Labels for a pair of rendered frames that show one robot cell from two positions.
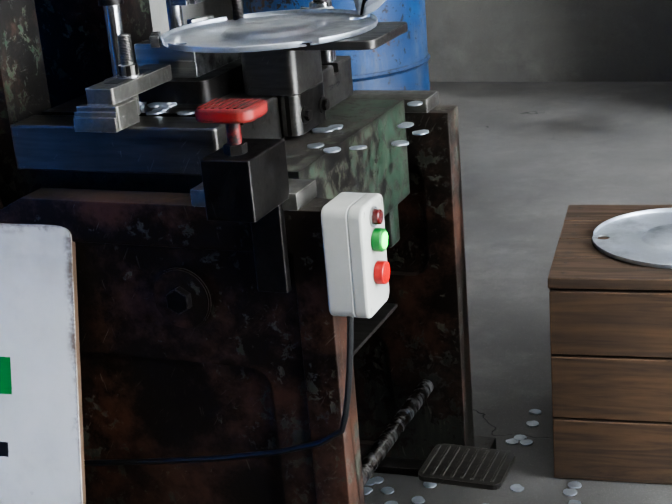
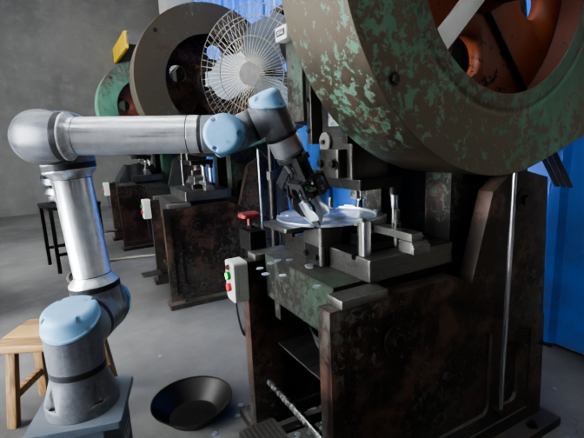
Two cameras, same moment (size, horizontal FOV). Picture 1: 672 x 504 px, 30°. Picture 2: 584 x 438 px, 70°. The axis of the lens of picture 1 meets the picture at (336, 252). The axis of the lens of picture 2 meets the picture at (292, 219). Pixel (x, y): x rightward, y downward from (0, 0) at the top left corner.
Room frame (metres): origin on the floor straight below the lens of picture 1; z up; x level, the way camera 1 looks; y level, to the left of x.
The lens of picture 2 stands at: (2.34, -0.95, 1.02)
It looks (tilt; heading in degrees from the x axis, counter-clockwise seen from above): 11 degrees down; 128
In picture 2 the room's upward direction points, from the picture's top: 2 degrees counter-clockwise
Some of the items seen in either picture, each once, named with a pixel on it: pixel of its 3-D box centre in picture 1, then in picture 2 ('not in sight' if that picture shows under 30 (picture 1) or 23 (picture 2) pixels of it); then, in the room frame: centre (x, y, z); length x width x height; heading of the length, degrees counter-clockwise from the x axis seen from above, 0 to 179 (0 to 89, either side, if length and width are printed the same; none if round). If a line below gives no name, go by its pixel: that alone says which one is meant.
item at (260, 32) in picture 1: (269, 29); (326, 215); (1.68, 0.06, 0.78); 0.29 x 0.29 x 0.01
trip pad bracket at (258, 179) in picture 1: (251, 223); (253, 253); (1.36, 0.09, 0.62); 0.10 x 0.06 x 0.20; 156
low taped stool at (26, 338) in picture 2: not in sight; (62, 369); (0.70, -0.33, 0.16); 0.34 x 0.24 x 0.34; 38
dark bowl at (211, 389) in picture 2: not in sight; (192, 406); (1.16, -0.08, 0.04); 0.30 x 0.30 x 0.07
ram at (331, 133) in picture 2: not in sight; (348, 126); (1.72, 0.14, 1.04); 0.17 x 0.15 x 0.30; 66
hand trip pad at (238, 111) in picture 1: (234, 137); (249, 222); (1.34, 0.10, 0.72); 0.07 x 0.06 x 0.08; 66
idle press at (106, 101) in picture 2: not in sight; (174, 155); (-1.35, 1.85, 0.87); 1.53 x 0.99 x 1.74; 69
